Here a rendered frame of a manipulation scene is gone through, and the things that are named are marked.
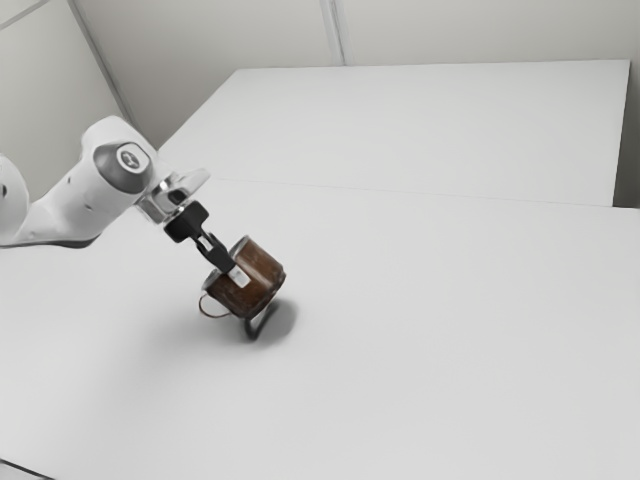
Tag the brown mug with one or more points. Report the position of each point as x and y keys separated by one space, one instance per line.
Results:
x=252 y=282

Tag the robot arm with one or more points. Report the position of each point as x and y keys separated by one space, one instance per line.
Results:
x=75 y=200

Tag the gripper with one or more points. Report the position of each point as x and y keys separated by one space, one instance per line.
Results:
x=187 y=222

